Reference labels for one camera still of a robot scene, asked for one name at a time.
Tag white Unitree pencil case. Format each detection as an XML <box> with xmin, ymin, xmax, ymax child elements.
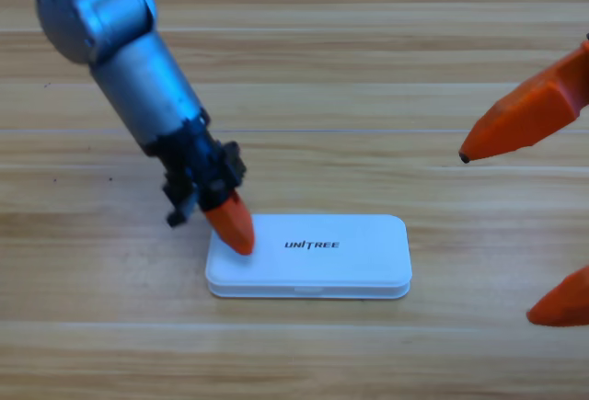
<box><xmin>204</xmin><ymin>213</ymin><xmax>413</xmax><ymax>301</ymax></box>

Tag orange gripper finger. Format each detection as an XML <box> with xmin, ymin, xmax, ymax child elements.
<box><xmin>526</xmin><ymin>265</ymin><xmax>589</xmax><ymax>327</ymax></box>
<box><xmin>201</xmin><ymin>189</ymin><xmax>256</xmax><ymax>257</ymax></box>
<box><xmin>458</xmin><ymin>40</ymin><xmax>589</xmax><ymax>165</ymax></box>

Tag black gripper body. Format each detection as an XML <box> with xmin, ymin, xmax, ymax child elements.
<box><xmin>146</xmin><ymin>117</ymin><xmax>248</xmax><ymax>230</ymax></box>

